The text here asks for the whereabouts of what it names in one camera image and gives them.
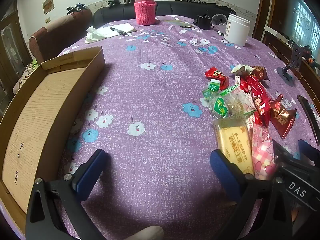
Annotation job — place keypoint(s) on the wooden glass-door cabinet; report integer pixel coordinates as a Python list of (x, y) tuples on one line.
[(10, 50)]

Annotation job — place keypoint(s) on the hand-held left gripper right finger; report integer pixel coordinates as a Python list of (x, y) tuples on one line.
[(221, 170)]

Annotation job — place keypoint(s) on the clear glass bowl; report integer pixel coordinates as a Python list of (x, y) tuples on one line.
[(218, 18)]

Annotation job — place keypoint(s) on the wooden pillar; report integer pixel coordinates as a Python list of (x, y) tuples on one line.
[(267, 5)]

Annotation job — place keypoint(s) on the pink knitted sleeve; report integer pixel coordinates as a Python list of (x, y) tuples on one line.
[(145, 13)]

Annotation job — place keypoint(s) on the white green crinkled packet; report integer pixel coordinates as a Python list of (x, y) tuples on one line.
[(241, 68)]

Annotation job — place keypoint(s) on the purple floral tablecloth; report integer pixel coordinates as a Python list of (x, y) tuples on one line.
[(155, 105)]

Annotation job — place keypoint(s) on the small framed certificate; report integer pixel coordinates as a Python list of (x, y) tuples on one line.
[(48, 5)]

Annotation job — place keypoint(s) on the wooden sideboard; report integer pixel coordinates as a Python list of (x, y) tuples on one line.
[(282, 47)]

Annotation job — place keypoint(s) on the patterned cloth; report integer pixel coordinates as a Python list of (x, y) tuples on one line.
[(26, 73)]

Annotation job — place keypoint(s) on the green plastic item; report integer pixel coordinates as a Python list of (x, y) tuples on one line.
[(34, 63)]

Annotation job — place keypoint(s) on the green candy packet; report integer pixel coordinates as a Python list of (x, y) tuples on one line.
[(215, 84), (207, 93)]

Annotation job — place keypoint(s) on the dark red pointed packet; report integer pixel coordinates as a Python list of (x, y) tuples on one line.
[(282, 116)]

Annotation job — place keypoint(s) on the small red snack packet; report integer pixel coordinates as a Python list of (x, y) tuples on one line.
[(217, 76)]

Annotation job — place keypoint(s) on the grey phone stand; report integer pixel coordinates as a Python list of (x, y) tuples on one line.
[(297, 55)]

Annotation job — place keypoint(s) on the small key fob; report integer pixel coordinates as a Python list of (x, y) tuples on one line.
[(219, 32)]

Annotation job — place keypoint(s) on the brown gold-print packet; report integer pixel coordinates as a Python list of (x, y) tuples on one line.
[(259, 72)]

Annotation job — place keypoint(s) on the pink checked snack packet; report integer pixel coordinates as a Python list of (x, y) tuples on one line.
[(262, 152)]

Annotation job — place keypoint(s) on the wall switch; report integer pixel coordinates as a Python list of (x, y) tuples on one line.
[(47, 20)]

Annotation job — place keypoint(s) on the black smartphone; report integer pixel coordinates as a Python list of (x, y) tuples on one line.
[(310, 115)]

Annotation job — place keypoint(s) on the person's left hand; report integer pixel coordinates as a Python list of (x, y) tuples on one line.
[(147, 233)]

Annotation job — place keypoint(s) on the thin booklet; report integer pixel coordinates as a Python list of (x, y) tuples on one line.
[(180, 23)]

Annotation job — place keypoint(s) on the black leather sofa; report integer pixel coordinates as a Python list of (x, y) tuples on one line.
[(170, 8)]

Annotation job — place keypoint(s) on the brown armchair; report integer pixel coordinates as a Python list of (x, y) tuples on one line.
[(55, 35)]

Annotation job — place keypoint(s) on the white crumpled tissue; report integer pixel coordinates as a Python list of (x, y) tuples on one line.
[(93, 35)]

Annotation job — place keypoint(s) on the yellow biscuit packet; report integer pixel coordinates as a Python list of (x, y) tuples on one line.
[(232, 142)]

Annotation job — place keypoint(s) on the white plastic jar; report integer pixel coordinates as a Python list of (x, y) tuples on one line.
[(236, 30)]

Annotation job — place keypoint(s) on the shallow cardboard box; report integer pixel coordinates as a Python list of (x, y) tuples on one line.
[(37, 110)]

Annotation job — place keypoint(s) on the clear packet green label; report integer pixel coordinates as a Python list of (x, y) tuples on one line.
[(225, 106)]

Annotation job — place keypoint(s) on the black marker pen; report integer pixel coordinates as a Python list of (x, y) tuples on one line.
[(117, 30)]

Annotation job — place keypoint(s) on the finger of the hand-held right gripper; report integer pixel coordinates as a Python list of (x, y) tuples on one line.
[(309, 152), (282, 155)]

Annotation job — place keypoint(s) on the long white red packet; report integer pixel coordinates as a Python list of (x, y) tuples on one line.
[(238, 81)]

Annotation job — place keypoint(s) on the white paper sheet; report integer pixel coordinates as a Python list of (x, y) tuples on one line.
[(122, 28)]

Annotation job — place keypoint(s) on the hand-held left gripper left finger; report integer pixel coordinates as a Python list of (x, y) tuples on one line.
[(90, 170)]

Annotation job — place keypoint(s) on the television screen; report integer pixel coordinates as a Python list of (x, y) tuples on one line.
[(302, 12)]

